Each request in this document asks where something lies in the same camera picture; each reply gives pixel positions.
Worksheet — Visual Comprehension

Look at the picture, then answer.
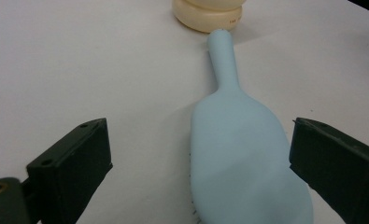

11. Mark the cream ribbed cup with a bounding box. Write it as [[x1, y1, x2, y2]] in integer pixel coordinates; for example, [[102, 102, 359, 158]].
[[172, 0, 248, 34]]

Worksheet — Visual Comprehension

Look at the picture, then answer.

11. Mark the light blue hairbrush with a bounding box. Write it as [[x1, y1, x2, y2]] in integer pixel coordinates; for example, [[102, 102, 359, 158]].
[[190, 28, 315, 224]]

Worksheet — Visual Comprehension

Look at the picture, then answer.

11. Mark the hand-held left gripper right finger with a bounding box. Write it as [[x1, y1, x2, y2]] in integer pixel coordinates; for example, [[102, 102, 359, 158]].
[[289, 117, 369, 224]]

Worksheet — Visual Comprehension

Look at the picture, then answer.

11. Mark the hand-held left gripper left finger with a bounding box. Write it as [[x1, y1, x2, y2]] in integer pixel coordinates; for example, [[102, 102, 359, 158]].
[[26, 118, 114, 224]]

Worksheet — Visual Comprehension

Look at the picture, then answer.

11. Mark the white table cover board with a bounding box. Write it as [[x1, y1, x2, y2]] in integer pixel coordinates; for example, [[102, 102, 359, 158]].
[[0, 0, 369, 224]]

